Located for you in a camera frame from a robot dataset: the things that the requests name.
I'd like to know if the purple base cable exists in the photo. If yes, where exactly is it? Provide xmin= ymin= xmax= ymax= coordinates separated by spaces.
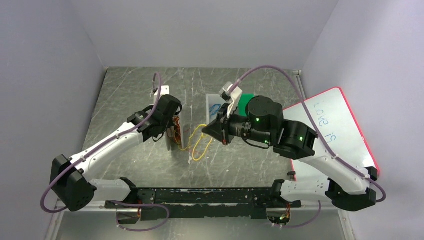
xmin=109 ymin=198 xmax=170 ymax=232
xmin=272 ymin=200 xmax=323 ymax=230

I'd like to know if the red orange wound cable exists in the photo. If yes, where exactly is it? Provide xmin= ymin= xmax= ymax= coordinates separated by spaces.
xmin=167 ymin=115 xmax=184 ymax=148

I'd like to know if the green plastic bin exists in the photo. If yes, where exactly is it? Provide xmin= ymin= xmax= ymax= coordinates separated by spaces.
xmin=237 ymin=93 xmax=255 ymax=117

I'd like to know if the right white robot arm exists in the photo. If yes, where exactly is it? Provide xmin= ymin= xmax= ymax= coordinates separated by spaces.
xmin=202 ymin=95 xmax=377 ymax=212

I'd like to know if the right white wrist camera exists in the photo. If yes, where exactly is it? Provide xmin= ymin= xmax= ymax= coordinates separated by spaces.
xmin=219 ymin=79 xmax=243 ymax=119

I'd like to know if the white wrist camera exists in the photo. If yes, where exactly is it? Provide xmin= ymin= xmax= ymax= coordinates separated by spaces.
xmin=219 ymin=79 xmax=243 ymax=119
xmin=153 ymin=85 xmax=170 ymax=104

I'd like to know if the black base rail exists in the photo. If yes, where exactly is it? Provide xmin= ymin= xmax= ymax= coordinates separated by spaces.
xmin=105 ymin=187 xmax=301 ymax=221

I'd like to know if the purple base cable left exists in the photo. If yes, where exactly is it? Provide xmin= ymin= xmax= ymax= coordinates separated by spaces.
xmin=109 ymin=198 xmax=170 ymax=232

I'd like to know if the yellow cable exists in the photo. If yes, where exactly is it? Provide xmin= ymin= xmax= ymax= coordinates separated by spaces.
xmin=178 ymin=123 xmax=214 ymax=163

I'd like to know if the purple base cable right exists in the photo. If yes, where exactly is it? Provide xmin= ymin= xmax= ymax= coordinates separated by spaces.
xmin=272 ymin=200 xmax=323 ymax=230

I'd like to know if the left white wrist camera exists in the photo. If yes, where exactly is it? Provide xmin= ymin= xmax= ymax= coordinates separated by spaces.
xmin=153 ymin=85 xmax=170 ymax=104

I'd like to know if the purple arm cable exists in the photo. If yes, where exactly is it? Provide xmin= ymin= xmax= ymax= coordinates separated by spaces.
xmin=39 ymin=72 xmax=163 ymax=214
xmin=228 ymin=65 xmax=388 ymax=204

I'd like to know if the pink framed whiteboard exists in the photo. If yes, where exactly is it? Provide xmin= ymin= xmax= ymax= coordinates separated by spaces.
xmin=283 ymin=87 xmax=381 ymax=181

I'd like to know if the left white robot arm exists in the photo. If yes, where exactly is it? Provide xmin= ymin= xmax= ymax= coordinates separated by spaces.
xmin=50 ymin=94 xmax=182 ymax=212

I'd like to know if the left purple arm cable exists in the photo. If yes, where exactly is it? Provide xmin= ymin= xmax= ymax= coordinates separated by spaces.
xmin=39 ymin=72 xmax=163 ymax=214

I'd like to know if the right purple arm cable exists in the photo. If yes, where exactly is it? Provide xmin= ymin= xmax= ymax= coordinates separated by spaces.
xmin=228 ymin=65 xmax=388 ymax=204

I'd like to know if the white cable spool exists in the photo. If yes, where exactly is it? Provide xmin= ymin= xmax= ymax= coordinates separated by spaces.
xmin=165 ymin=105 xmax=192 ymax=152

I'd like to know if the blue cable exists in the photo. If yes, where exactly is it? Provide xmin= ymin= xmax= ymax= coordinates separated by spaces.
xmin=208 ymin=103 xmax=222 ymax=120

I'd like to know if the clear white plastic bin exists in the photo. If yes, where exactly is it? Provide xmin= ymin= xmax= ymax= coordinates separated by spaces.
xmin=206 ymin=93 xmax=226 ymax=125

